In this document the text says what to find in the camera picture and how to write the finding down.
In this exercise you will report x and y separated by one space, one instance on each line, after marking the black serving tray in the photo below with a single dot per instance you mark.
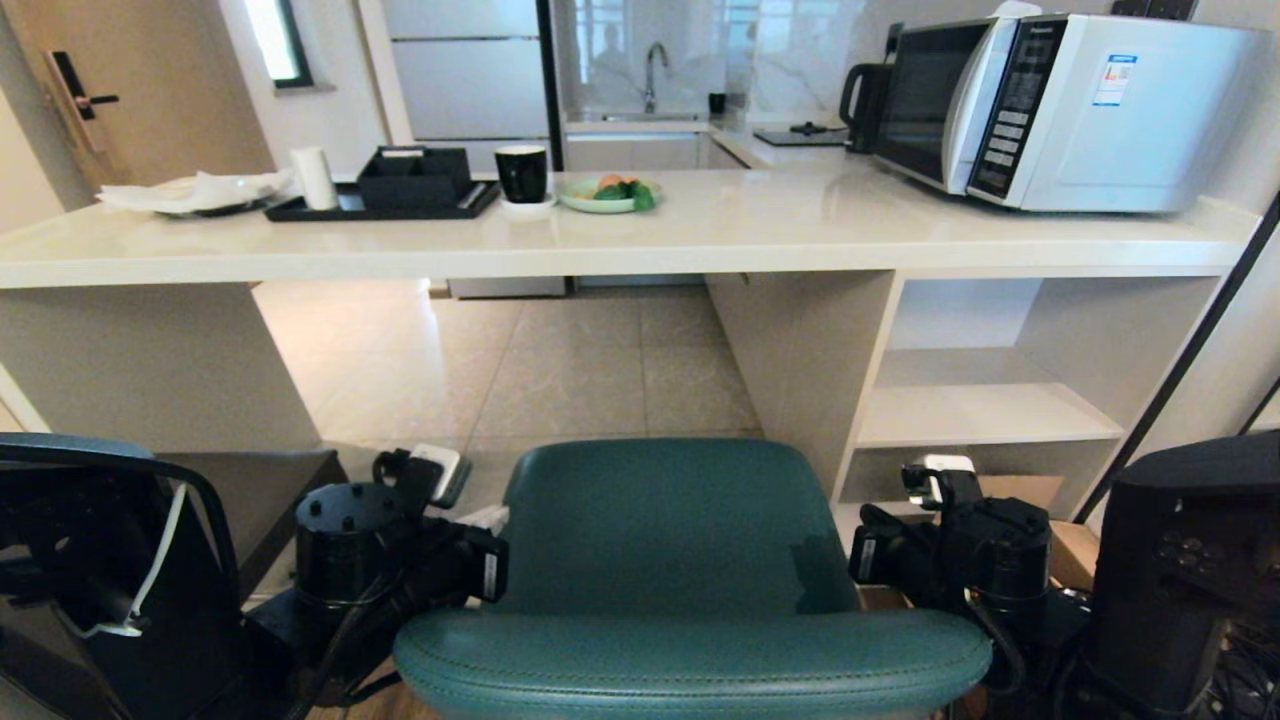
330 208

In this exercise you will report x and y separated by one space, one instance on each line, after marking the window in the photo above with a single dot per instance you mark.
280 40

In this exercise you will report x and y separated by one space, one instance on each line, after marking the teal bar stool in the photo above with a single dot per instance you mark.
660 540

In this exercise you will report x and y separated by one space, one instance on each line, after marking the black cooktop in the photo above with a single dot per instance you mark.
800 136

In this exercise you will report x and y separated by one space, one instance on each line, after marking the black mug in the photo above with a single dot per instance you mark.
522 172

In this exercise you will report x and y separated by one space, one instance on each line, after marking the wooden door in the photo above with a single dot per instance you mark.
170 90

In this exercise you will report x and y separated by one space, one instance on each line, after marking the dark brown furniture panel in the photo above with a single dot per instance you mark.
270 490

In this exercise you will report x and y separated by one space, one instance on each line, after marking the pale green plate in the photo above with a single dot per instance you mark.
590 203

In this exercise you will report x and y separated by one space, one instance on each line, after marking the cardboard box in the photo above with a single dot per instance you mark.
1072 555

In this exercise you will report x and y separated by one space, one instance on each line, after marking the black organizer box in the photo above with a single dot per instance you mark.
415 180

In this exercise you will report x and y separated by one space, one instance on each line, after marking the small black cup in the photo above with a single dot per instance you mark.
717 103

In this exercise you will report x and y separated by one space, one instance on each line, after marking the black slanted pole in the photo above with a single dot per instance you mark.
1175 365

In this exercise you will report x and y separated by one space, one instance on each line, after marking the green vegetable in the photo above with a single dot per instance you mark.
642 197

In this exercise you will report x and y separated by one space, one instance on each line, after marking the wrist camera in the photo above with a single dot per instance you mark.
437 468
945 472

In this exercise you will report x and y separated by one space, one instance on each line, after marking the black electric kettle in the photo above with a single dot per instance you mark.
866 105

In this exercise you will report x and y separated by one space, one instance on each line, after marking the orange fruit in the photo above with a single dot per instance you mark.
609 182

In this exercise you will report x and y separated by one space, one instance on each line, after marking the white kitchen counter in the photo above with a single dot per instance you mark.
760 225

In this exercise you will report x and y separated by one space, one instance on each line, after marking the white saucer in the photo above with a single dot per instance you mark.
528 207

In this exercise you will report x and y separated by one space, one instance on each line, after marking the white refrigerator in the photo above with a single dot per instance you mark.
465 80

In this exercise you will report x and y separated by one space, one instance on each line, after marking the white microwave oven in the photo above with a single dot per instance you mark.
1090 110

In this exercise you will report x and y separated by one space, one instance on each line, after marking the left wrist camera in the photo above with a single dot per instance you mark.
437 468

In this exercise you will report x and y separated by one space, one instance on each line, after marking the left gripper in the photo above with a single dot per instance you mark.
462 565

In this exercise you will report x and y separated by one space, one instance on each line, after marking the white crumpled napkin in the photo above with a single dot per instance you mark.
195 190

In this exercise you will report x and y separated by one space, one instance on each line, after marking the white paper roll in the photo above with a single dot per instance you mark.
315 178

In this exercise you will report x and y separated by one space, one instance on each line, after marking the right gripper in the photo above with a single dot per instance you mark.
905 560

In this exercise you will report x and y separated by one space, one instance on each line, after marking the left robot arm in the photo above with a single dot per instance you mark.
340 540

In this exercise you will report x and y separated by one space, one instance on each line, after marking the chrome faucet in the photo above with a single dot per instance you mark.
652 75

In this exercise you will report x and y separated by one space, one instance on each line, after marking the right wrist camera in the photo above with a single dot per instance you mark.
945 472

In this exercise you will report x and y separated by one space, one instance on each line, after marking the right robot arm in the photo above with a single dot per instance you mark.
1180 560

